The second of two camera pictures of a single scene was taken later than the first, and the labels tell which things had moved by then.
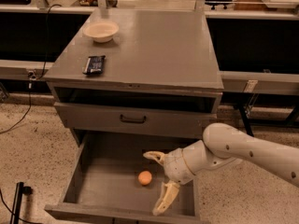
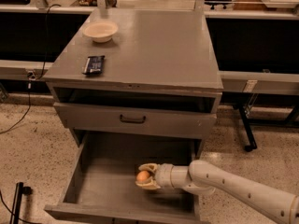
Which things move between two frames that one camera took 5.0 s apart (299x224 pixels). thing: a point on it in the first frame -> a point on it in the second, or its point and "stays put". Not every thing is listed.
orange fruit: [145, 177] stays put
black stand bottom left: [20, 192] stays put
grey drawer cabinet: [148, 73] stays put
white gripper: [174, 166] -> [163, 175]
